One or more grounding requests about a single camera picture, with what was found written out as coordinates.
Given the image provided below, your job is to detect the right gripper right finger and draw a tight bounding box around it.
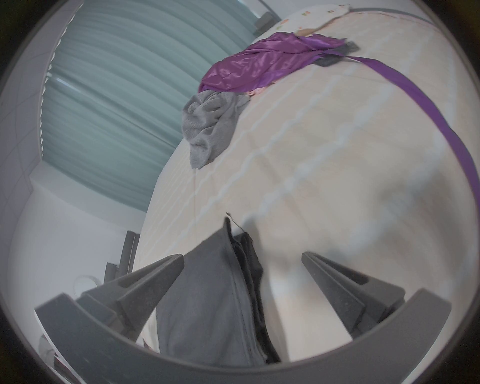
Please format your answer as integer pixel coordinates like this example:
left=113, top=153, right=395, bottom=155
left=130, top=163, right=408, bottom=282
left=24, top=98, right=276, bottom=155
left=301, top=252, right=406, bottom=335

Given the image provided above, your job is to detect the bed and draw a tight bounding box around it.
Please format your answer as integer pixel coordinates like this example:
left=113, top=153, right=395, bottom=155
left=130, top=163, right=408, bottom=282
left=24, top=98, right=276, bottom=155
left=135, top=0, right=480, bottom=365

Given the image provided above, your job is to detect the purple satin garment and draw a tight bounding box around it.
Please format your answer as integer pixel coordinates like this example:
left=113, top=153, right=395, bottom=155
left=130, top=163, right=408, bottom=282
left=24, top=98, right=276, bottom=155
left=199, top=32, right=480, bottom=226

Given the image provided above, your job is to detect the grey garment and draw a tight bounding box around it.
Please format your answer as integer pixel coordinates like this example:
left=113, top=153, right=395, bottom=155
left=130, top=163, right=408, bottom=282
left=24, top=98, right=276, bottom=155
left=182, top=91, right=251, bottom=170

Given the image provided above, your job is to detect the black chest of drawers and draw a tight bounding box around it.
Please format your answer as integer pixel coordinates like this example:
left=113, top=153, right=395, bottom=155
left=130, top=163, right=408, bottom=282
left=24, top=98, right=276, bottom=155
left=104, top=230, right=140, bottom=286

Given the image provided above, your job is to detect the black T-shirt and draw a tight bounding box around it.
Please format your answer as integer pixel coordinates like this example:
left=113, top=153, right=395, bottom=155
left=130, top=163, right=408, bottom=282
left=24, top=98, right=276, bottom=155
left=155, top=212, right=283, bottom=368

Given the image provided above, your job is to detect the white printed pillow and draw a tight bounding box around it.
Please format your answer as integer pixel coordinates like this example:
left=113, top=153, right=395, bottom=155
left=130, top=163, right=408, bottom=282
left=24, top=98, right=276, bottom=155
left=275, top=4, right=353, bottom=38

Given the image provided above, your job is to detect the grey bedside table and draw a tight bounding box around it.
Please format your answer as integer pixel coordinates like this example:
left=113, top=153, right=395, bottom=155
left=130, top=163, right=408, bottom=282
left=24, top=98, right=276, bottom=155
left=255, top=11, right=277, bottom=31

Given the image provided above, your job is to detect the blue-green curtain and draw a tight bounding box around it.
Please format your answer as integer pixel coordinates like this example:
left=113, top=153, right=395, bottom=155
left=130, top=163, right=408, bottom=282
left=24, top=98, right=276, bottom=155
left=48, top=0, right=263, bottom=148
left=38, top=77, right=184, bottom=213

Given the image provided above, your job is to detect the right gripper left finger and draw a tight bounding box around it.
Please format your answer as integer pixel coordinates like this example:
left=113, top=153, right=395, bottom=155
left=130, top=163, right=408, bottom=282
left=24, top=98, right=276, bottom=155
left=80, top=254, right=185, bottom=334

